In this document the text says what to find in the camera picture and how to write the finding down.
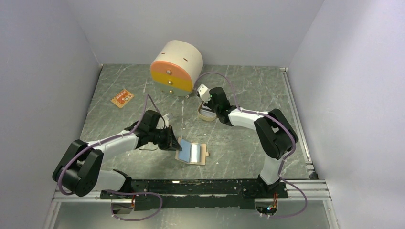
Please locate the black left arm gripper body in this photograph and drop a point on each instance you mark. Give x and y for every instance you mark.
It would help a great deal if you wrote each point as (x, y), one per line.
(158, 136)

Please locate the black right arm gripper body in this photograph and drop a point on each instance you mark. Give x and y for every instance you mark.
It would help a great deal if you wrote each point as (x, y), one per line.
(210, 105)

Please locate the stack of cards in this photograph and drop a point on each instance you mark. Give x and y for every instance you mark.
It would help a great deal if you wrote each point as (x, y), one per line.
(206, 111)

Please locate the beige leather card holder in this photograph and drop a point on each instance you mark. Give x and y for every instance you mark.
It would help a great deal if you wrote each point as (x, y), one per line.
(192, 153)

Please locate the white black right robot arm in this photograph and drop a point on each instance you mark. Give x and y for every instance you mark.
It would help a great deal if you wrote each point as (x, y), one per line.
(276, 135)

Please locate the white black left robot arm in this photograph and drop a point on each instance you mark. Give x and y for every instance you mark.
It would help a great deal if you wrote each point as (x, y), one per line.
(79, 171)

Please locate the beige oval card tray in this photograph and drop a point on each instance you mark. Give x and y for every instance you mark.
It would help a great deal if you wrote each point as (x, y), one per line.
(205, 118)

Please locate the orange patterned card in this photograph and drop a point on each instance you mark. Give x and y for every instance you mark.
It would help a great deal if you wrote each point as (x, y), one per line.
(122, 98)

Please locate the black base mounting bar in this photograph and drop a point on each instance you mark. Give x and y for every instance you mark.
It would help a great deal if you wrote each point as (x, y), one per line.
(202, 193)

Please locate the round pastel drawer cabinet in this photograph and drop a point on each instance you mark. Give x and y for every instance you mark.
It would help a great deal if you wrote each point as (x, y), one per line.
(176, 68)

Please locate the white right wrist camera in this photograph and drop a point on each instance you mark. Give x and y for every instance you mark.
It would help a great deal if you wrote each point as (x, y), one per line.
(204, 93)

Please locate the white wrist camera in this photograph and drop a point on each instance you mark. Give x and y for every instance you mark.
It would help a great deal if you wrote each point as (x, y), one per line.
(204, 93)
(168, 116)

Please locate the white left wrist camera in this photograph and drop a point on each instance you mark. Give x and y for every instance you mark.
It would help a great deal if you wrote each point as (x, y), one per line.
(168, 116)

